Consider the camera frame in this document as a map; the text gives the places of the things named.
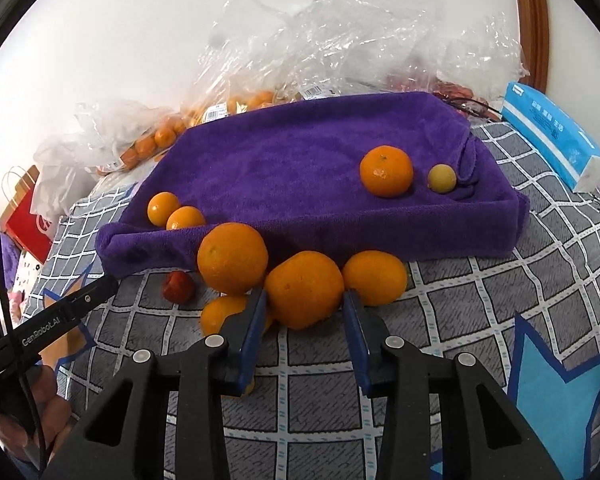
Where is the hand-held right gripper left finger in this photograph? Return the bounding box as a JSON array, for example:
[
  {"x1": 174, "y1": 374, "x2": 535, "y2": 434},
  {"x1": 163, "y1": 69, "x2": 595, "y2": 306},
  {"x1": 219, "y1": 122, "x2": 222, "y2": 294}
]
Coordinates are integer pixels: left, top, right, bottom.
[{"x1": 40, "y1": 287, "x2": 268, "y2": 480}]

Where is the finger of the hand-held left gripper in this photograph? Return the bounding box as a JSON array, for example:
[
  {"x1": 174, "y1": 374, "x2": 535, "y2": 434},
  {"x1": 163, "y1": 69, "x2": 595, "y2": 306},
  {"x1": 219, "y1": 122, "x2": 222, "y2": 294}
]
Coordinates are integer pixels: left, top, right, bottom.
[{"x1": 45, "y1": 275, "x2": 120, "y2": 322}]

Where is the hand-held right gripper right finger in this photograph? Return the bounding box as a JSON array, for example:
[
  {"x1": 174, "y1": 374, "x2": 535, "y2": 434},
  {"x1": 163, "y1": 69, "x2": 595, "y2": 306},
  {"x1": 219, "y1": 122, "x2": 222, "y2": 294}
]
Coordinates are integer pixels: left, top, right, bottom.
[{"x1": 342, "y1": 290, "x2": 563, "y2": 480}]

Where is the oblong orange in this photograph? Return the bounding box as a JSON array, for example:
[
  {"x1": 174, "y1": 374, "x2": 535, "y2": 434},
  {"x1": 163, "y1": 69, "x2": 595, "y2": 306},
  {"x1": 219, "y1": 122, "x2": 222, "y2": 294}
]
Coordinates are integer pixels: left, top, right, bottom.
[{"x1": 200, "y1": 295, "x2": 273, "y2": 337}]

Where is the medium orange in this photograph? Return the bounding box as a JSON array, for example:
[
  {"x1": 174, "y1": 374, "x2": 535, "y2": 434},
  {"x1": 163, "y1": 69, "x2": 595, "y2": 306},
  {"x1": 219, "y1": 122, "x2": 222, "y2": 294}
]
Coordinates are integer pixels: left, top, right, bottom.
[
  {"x1": 342, "y1": 250, "x2": 408, "y2": 307},
  {"x1": 264, "y1": 251, "x2": 345, "y2": 331},
  {"x1": 359, "y1": 144, "x2": 414, "y2": 198}
]

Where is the large round orange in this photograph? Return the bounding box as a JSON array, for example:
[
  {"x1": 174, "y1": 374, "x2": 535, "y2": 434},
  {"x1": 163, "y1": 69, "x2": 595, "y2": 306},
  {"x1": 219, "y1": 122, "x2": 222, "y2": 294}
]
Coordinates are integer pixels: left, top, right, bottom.
[{"x1": 196, "y1": 222, "x2": 270, "y2": 296}]

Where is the small red fruit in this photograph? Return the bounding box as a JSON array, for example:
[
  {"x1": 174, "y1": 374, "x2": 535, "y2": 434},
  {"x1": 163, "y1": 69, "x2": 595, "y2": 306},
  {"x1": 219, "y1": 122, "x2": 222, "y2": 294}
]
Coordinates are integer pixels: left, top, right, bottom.
[{"x1": 161, "y1": 270, "x2": 197, "y2": 305}]

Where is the small orange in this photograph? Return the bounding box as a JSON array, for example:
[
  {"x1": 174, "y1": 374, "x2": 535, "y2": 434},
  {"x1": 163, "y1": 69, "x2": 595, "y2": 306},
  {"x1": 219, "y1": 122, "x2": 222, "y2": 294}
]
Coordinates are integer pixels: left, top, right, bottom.
[
  {"x1": 166, "y1": 206, "x2": 207, "y2": 231},
  {"x1": 147, "y1": 191, "x2": 182, "y2": 226}
]

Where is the purple towel covered tray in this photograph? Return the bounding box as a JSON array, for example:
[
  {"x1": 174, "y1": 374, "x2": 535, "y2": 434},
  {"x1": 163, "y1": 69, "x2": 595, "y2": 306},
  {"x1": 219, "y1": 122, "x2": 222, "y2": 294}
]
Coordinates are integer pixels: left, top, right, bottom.
[{"x1": 95, "y1": 91, "x2": 531, "y2": 281}]

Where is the clear bag of red fruits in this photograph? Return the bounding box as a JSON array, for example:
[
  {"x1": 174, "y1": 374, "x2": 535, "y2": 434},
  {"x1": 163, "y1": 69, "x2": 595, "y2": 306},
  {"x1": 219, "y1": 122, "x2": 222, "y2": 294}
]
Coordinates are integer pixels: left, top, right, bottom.
[{"x1": 380, "y1": 10, "x2": 531, "y2": 111}]

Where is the person's left hand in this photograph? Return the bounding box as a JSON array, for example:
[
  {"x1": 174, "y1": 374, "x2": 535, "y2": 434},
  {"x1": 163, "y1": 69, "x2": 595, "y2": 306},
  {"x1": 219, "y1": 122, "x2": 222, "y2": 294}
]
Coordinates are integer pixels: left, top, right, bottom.
[{"x1": 0, "y1": 360, "x2": 73, "y2": 461}]

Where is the white patterned bag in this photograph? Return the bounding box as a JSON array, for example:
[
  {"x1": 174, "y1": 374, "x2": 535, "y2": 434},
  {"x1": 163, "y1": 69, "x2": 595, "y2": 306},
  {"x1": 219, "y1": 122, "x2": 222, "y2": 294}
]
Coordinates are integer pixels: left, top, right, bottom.
[{"x1": 10, "y1": 250, "x2": 46, "y2": 321}]

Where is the grey checked star blanket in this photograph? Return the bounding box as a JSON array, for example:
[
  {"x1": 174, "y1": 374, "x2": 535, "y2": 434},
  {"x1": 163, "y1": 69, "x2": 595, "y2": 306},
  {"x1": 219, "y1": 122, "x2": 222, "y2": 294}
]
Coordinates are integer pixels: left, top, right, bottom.
[{"x1": 20, "y1": 120, "x2": 600, "y2": 480}]

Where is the purple cloth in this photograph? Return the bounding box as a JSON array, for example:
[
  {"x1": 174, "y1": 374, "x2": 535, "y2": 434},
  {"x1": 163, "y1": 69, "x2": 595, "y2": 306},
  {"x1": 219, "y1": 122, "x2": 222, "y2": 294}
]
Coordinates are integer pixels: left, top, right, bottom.
[{"x1": 0, "y1": 232, "x2": 23, "y2": 291}]

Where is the red paper bag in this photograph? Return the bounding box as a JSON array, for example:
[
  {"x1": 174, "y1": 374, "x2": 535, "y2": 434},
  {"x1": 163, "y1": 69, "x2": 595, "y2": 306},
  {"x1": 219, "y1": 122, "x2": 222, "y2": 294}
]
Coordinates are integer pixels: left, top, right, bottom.
[{"x1": 2, "y1": 195, "x2": 56, "y2": 263}]

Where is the white plastic bag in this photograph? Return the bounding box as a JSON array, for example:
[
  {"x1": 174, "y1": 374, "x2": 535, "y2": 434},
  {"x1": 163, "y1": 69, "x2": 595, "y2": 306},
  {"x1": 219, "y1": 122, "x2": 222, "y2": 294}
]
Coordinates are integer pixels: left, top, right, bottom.
[{"x1": 30, "y1": 135, "x2": 126, "y2": 231}]

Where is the brown paper bag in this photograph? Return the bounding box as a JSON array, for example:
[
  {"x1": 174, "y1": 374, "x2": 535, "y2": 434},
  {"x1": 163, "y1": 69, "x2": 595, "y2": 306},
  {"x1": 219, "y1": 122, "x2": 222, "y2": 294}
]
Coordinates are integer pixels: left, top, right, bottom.
[{"x1": 1, "y1": 165, "x2": 41, "y2": 216}]

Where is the labelled clear bag of oranges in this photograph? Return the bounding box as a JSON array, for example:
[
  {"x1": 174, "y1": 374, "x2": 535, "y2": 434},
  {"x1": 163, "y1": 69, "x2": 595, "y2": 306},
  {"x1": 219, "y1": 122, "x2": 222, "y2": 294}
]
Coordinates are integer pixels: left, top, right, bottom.
[{"x1": 180, "y1": 0, "x2": 301, "y2": 128}]

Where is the blue tissue pack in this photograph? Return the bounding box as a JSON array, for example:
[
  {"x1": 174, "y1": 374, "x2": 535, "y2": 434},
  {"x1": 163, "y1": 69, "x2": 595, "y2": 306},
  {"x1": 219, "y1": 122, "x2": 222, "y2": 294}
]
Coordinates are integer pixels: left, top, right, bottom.
[{"x1": 500, "y1": 81, "x2": 600, "y2": 193}]

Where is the crumpled clear plastic bag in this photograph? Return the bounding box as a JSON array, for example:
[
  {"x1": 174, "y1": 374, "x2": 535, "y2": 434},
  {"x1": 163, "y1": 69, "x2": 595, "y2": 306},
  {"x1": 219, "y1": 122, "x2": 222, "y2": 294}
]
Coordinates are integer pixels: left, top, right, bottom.
[{"x1": 260, "y1": 0, "x2": 431, "y2": 98}]

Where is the black cable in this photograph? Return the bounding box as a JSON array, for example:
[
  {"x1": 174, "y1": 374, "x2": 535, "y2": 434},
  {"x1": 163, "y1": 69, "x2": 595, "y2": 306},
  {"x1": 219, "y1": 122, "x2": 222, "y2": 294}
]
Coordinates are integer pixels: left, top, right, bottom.
[{"x1": 0, "y1": 185, "x2": 51, "y2": 468}]

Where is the brown wooden door frame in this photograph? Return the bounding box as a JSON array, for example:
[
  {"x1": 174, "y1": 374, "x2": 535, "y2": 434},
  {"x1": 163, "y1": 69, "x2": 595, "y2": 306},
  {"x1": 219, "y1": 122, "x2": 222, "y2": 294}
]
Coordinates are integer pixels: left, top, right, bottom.
[{"x1": 510, "y1": 0, "x2": 551, "y2": 93}]

